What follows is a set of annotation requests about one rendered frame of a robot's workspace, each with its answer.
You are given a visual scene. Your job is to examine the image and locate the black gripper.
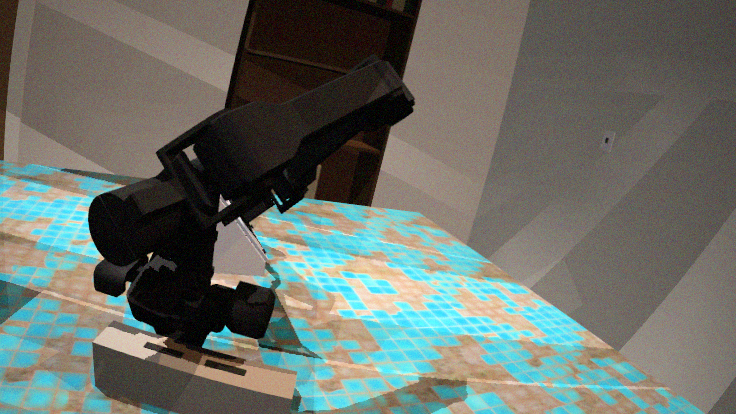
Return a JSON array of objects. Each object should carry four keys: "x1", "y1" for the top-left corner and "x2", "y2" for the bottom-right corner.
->
[{"x1": 93, "y1": 231, "x2": 276, "y2": 348}]

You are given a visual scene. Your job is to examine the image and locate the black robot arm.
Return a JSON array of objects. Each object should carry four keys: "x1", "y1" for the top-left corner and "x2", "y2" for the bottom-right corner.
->
[{"x1": 88, "y1": 54, "x2": 416, "y2": 334}]

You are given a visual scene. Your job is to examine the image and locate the black two-prong plug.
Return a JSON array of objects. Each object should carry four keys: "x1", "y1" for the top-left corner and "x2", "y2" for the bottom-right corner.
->
[{"x1": 163, "y1": 327, "x2": 195, "y2": 344}]

